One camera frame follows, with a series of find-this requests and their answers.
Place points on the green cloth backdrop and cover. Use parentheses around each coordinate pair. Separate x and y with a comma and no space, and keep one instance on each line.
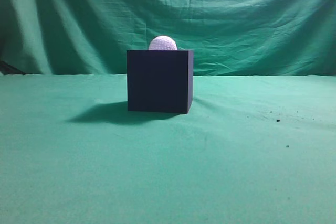
(258,143)

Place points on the white dimpled golf ball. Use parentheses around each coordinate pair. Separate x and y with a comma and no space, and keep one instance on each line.
(162,43)

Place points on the dark blue cube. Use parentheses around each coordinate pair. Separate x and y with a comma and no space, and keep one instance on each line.
(160,80)

